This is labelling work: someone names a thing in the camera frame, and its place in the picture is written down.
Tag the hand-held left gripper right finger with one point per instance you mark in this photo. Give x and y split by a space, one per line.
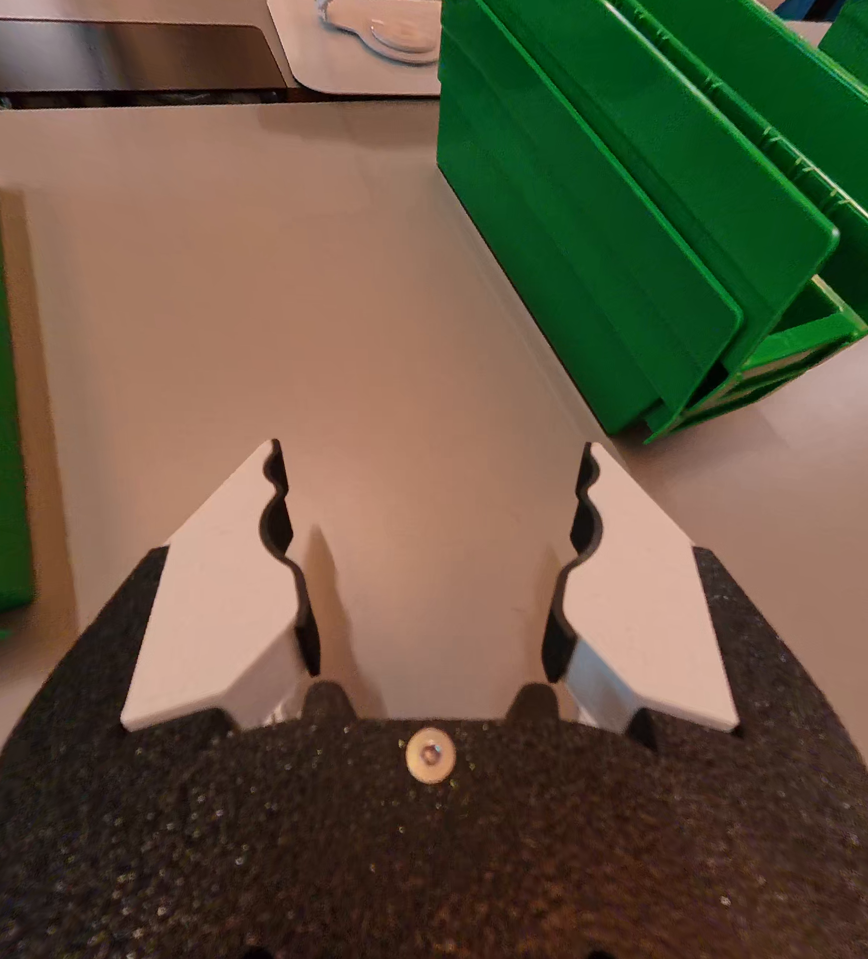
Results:
647 622

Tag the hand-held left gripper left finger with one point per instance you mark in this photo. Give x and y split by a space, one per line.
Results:
213 622

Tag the grey desk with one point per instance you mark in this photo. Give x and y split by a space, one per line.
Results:
254 300

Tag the white clipboard stand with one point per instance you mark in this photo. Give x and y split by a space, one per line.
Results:
314 67

